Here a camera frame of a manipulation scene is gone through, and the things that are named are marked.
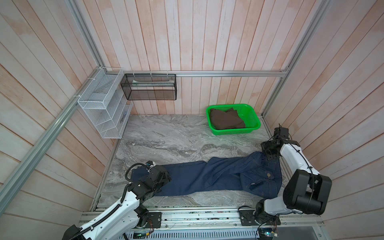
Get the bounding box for dark blue denim jeans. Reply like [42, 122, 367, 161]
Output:
[130, 151, 283, 199]

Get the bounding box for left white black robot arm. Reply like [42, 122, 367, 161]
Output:
[63, 163, 171, 240]

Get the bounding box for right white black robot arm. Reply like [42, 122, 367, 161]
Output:
[254, 139, 332, 225]

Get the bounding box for folded dark brown trousers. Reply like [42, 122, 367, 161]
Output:
[210, 108, 246, 130]

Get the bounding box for green perforated plastic basket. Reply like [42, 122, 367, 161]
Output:
[206, 104, 261, 136]

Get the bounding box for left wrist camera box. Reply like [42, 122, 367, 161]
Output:
[146, 161, 156, 169]

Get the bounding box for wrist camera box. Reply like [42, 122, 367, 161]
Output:
[146, 161, 156, 169]
[273, 126, 290, 141]

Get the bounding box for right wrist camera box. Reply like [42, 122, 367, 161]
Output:
[273, 126, 290, 141]

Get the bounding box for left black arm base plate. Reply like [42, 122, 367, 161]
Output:
[136, 212, 162, 229]

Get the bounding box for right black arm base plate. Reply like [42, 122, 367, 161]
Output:
[238, 206, 281, 226]

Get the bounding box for horizontal aluminium wall rail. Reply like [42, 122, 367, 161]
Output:
[122, 70, 288, 78]

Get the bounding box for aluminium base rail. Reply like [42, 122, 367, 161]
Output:
[76, 205, 325, 240]

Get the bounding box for white wire mesh shelf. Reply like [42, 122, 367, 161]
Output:
[78, 67, 133, 139]

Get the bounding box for black mesh wall basket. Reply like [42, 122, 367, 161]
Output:
[120, 73, 178, 101]

